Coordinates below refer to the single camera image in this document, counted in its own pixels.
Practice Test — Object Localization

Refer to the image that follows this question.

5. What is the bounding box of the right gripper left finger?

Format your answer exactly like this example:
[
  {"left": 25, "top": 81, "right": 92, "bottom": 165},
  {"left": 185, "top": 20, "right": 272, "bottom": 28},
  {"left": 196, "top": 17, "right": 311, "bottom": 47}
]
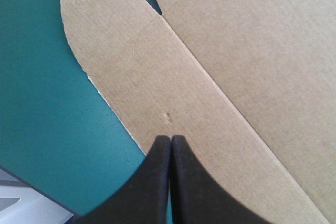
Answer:
[{"left": 74, "top": 135, "right": 172, "bottom": 224}]

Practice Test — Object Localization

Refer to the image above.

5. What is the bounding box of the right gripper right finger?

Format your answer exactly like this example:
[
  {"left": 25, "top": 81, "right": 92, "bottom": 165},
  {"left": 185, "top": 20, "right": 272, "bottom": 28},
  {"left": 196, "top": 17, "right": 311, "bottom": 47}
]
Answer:
[{"left": 171, "top": 134, "right": 264, "bottom": 224}]

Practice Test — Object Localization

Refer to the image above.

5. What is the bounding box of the brown cardboard box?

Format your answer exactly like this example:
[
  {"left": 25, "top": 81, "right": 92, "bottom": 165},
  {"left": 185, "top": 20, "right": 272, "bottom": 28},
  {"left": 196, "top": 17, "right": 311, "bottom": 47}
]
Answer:
[{"left": 59, "top": 0, "right": 336, "bottom": 224}]

